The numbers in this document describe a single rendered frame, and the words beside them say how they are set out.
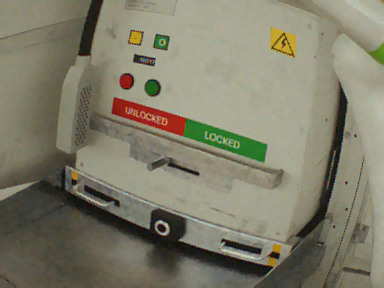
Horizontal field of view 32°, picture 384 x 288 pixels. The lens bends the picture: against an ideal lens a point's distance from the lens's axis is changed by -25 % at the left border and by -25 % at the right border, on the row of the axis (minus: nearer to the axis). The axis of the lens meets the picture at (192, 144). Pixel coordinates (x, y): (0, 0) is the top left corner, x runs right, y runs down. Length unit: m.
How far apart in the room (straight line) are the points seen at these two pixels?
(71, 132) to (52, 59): 0.27
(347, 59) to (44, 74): 0.85
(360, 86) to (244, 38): 0.37
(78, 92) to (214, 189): 0.31
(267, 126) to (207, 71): 0.14
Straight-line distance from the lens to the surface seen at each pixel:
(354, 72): 1.16
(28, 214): 1.64
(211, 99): 1.52
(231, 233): 1.56
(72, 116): 1.56
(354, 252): 1.67
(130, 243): 1.61
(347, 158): 1.63
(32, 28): 1.69
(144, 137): 1.55
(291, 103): 1.45
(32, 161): 1.84
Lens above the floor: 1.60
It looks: 20 degrees down
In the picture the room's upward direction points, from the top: 8 degrees clockwise
